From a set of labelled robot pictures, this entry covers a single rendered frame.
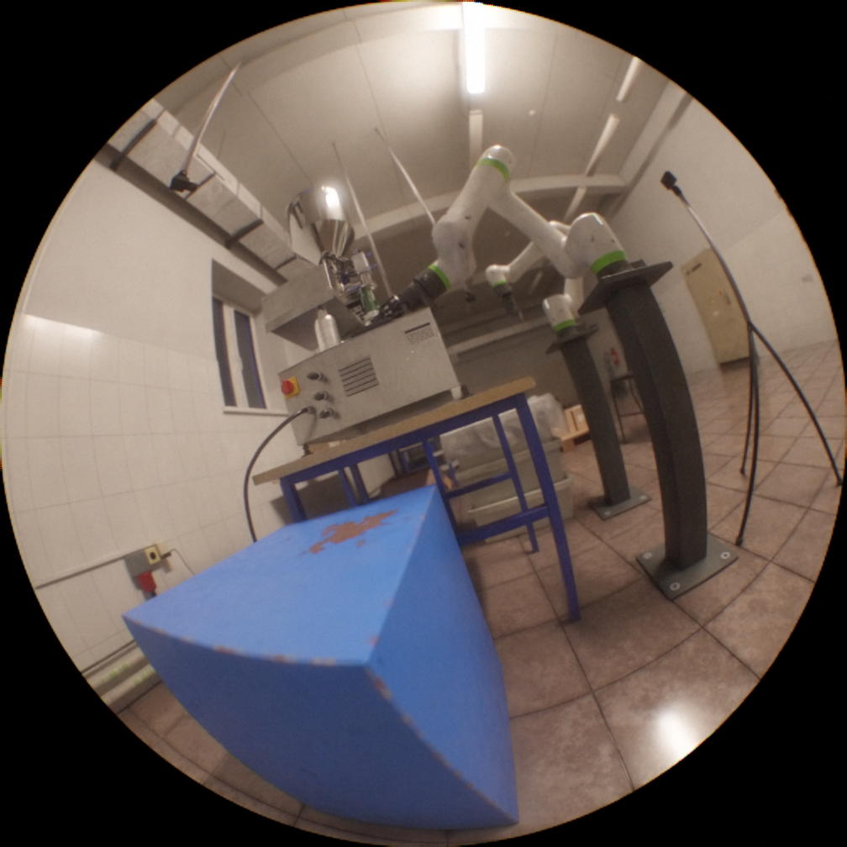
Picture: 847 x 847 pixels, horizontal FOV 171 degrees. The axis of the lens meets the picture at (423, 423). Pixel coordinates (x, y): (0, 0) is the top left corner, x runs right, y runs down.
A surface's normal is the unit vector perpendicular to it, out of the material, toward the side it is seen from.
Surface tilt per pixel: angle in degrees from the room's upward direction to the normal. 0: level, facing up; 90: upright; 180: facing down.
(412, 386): 90
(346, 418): 90
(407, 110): 180
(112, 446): 90
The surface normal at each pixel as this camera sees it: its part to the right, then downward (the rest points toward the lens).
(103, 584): 0.94, -0.33
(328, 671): -0.12, 0.00
